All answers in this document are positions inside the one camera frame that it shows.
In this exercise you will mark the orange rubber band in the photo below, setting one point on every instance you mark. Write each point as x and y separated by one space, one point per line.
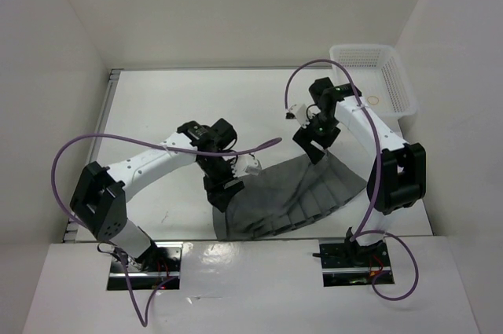
373 100

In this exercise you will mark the white perforated plastic basket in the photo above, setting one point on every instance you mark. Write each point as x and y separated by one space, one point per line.
378 70

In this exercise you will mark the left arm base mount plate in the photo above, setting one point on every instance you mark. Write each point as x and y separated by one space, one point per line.
163 271

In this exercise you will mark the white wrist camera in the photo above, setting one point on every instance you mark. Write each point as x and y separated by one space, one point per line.
246 165
299 113

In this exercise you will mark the aluminium table edge rail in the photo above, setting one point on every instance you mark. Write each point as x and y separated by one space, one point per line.
89 148

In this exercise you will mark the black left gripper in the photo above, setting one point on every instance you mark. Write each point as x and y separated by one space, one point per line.
218 196

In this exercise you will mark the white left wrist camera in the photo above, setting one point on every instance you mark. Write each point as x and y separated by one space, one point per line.
246 165

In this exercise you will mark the grey pleated skirt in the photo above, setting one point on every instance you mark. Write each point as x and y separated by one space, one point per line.
286 197

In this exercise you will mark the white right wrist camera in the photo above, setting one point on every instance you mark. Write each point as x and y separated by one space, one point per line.
299 113

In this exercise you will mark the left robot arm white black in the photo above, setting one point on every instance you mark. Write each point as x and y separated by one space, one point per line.
101 195

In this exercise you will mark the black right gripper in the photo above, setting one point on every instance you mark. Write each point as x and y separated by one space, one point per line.
303 137

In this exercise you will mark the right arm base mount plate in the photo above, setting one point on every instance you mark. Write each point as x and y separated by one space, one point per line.
339 268

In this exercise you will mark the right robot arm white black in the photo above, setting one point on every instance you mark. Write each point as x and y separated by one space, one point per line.
398 176

